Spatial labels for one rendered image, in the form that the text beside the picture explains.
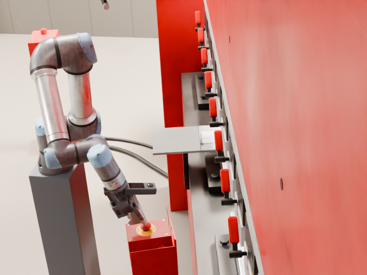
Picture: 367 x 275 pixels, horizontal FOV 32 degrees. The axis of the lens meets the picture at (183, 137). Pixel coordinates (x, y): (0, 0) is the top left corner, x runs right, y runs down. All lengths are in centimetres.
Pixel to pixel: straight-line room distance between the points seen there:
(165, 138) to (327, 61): 181
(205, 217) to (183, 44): 119
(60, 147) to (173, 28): 114
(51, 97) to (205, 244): 73
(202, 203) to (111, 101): 271
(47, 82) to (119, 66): 320
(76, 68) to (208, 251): 82
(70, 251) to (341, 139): 239
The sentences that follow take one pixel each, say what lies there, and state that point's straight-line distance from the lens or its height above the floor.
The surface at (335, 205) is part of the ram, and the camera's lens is 63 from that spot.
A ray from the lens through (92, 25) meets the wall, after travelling 610.
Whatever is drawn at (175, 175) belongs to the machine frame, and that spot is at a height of 25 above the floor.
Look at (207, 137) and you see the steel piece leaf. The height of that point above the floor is 100.
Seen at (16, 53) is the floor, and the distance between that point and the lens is 599.
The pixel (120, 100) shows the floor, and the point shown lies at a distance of 489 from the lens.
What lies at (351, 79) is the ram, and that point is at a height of 200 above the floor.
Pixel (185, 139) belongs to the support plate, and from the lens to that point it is 239.
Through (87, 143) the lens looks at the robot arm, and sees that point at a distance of 220.
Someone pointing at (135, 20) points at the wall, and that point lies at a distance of 596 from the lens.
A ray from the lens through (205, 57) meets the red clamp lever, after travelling 234.
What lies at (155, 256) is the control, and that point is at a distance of 221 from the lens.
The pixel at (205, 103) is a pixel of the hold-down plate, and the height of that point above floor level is 90.
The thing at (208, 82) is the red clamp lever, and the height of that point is 129.
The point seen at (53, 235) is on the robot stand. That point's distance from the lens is 288.
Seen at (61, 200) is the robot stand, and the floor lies 66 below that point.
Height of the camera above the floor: 224
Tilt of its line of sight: 31 degrees down
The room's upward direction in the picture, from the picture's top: 3 degrees counter-clockwise
